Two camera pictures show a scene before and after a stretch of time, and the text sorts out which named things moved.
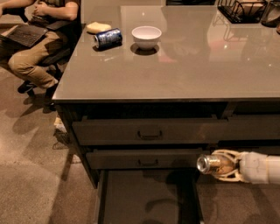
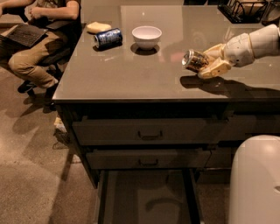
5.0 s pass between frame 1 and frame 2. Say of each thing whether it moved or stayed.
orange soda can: moved
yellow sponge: stayed
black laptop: stayed
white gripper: moved
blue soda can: stayed
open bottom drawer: stayed
